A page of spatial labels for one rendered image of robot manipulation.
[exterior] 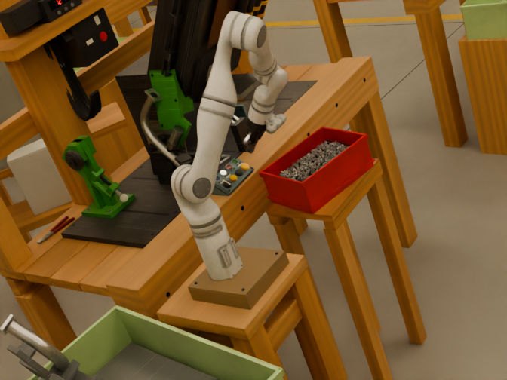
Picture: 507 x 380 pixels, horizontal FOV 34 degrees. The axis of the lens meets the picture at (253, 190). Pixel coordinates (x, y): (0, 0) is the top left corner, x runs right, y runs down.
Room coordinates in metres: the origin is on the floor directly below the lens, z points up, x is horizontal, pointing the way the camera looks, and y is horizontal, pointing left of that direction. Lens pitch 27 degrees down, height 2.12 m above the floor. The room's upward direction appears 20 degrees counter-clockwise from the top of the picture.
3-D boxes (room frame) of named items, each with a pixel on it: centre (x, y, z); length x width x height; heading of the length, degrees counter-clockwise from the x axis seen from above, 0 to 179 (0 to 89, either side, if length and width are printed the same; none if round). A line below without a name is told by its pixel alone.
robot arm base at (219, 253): (1.97, 0.15, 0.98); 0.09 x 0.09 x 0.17; 49
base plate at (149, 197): (2.80, 0.14, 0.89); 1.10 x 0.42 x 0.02; 136
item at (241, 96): (2.79, 0.01, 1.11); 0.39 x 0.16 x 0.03; 46
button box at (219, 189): (2.46, 0.06, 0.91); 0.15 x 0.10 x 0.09; 136
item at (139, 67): (2.98, 0.16, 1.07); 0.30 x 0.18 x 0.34; 136
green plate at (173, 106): (2.70, 0.15, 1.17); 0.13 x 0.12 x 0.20; 136
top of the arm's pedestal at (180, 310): (1.96, 0.15, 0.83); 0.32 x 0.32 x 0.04; 47
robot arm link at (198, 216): (1.97, 0.15, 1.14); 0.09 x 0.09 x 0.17; 26
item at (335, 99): (2.61, -0.06, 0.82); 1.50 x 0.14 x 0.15; 136
